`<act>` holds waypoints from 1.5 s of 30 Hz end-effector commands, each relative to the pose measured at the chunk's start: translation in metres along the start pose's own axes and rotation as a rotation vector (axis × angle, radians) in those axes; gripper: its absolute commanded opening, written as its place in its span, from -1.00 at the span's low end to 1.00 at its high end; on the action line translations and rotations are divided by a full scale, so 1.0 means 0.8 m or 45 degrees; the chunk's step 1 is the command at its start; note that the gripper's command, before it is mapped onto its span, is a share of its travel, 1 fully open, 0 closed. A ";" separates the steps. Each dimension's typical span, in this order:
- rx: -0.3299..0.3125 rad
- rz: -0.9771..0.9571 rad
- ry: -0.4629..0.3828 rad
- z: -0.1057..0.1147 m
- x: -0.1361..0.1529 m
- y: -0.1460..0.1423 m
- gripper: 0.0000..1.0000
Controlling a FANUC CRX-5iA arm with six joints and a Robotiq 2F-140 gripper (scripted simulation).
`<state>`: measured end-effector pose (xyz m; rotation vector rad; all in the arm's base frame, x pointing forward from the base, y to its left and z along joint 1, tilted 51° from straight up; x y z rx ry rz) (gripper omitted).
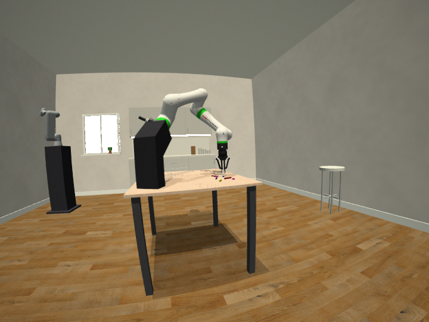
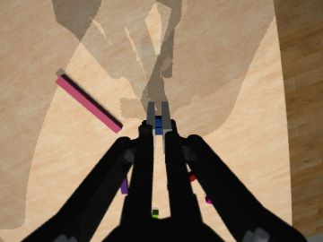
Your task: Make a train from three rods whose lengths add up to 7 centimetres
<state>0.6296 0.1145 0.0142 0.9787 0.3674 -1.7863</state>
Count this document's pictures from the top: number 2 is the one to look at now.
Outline small blue cube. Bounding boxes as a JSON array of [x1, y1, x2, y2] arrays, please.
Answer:
[[155, 116, 162, 126], [155, 126, 162, 135]]

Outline dark red rod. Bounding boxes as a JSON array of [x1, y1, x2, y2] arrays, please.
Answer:
[[188, 171, 196, 182]]

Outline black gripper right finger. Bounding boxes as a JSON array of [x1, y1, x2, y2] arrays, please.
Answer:
[[161, 101, 308, 242]]

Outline purple rod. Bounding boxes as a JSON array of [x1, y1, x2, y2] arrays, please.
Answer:
[[120, 176, 128, 194]]

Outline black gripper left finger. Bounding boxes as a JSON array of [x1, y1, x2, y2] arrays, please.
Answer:
[[21, 102, 155, 242]]

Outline small magenta block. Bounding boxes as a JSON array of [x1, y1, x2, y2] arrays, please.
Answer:
[[205, 196, 211, 204]]

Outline lime green rod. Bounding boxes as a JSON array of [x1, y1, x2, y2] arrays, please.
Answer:
[[152, 210, 159, 218]]

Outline pink rod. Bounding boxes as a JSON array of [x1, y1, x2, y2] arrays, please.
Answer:
[[55, 74, 123, 134]]

